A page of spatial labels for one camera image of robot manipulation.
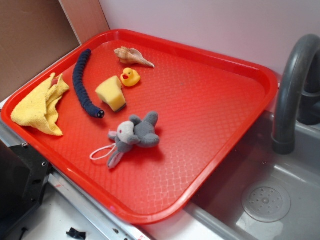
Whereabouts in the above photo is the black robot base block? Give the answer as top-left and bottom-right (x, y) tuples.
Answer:
(0, 142), (52, 240)

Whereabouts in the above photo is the red plastic tray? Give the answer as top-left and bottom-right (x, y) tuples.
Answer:
(1, 30), (278, 225)

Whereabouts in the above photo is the grey plush elephant toy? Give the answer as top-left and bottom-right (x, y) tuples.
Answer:
(89, 111), (160, 169)

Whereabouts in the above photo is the yellow rubber duck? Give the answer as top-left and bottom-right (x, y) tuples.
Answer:
(120, 67), (141, 87)

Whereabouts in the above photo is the yellow sponge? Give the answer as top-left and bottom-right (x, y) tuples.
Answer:
(95, 75), (127, 112)

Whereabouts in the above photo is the beige conch seashell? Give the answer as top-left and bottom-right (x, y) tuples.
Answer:
(113, 46), (155, 68)

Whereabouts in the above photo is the yellow cloth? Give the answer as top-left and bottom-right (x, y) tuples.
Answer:
(10, 73), (70, 137)

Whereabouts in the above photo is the grey toy sink basin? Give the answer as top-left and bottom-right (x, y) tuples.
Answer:
(185, 112), (320, 240)

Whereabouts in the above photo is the grey toy faucet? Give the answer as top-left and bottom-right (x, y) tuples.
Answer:
(271, 34), (320, 155)

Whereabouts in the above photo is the black tape scrap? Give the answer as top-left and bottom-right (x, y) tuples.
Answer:
(66, 227), (87, 240)

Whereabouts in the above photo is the brown cardboard panel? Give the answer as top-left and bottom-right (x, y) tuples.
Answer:
(0, 0), (110, 101)

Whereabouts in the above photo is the dark blue braided rope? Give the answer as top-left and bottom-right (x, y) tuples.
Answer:
(72, 48), (106, 120)

